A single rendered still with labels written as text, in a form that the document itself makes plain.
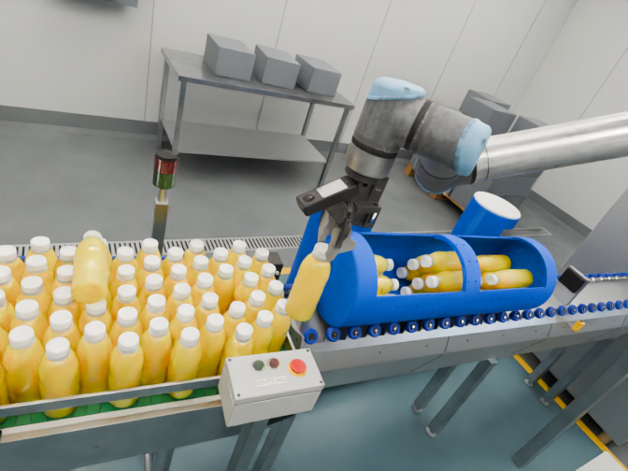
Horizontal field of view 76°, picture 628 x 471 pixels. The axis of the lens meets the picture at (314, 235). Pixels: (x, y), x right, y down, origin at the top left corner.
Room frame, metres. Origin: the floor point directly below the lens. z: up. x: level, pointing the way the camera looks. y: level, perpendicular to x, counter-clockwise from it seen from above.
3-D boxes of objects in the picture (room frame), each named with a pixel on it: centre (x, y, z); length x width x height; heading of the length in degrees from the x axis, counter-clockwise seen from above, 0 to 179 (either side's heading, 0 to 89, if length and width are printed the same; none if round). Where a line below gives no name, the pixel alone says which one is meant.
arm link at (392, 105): (0.74, -0.05, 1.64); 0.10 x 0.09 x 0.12; 76
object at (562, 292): (1.66, -1.16, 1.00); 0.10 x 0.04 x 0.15; 33
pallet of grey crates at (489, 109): (4.95, -1.50, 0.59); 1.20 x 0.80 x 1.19; 38
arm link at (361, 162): (0.74, -0.05, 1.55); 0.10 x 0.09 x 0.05; 33
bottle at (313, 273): (0.73, -0.03, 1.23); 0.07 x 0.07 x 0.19
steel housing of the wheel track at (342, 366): (1.51, -0.92, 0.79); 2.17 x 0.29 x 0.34; 123
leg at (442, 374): (1.56, -0.88, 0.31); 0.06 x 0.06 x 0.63; 33
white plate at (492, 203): (2.27, -0.93, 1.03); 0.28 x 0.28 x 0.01
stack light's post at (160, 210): (1.03, 0.48, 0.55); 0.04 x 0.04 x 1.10; 33
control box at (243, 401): (0.58, -0.03, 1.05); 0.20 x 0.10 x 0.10; 123
